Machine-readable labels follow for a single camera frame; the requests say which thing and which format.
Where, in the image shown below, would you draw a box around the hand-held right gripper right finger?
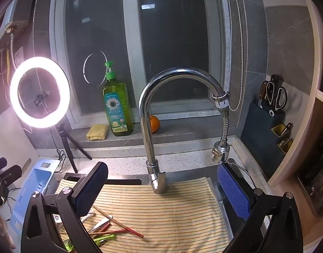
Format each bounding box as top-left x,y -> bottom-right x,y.
217,163 -> 304,253

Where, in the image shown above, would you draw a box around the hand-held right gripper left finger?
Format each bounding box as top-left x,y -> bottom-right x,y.
20,161 -> 109,253

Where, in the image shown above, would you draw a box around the blue plastic basket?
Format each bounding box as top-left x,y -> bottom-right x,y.
9,159 -> 60,243

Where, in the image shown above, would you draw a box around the white ceramic spoon blue mark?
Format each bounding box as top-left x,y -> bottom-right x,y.
91,217 -> 112,230

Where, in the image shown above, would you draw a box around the red wooden chopstick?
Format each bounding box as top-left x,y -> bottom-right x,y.
88,229 -> 129,236
92,205 -> 144,238

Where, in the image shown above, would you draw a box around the green plastic spoon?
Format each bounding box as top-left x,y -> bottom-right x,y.
62,234 -> 117,252

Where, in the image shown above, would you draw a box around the person's left hand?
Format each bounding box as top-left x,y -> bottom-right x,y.
0,211 -> 16,249

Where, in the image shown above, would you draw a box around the yellow sponge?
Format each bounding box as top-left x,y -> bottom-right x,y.
86,123 -> 110,141

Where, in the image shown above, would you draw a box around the dark blue knife holder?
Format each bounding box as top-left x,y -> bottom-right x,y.
240,101 -> 294,180

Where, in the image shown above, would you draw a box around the metal kitchen tool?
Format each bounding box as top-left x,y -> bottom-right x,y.
279,138 -> 292,151

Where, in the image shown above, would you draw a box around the striped yellow cloth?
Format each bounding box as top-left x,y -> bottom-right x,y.
55,176 -> 234,253

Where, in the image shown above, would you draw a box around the metal peeler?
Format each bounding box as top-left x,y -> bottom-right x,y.
281,122 -> 293,136

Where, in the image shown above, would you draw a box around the green dish soap bottle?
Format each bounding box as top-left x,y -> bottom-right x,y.
102,61 -> 134,137

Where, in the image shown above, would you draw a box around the chrome faucet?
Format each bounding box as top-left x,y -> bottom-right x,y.
138,68 -> 232,195

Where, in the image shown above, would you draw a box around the orange fruit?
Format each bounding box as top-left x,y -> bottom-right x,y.
150,115 -> 160,133

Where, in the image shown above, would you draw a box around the wooden cabinet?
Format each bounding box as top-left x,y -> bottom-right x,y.
267,0 -> 323,218

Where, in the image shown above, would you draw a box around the black ring light cable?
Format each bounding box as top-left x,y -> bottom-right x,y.
55,150 -> 66,172

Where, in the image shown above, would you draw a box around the white ring light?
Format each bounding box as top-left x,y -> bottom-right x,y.
9,56 -> 71,129

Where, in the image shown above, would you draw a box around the black handled scissors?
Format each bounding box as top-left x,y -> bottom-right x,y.
265,81 -> 288,117

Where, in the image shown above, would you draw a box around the metal flexible hose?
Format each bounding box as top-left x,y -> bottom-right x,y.
9,30 -> 15,71

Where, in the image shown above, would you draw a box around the metal bead chain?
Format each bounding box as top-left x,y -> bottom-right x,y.
225,0 -> 247,112

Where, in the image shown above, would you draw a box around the window frame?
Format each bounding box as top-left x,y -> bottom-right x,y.
49,0 -> 246,129

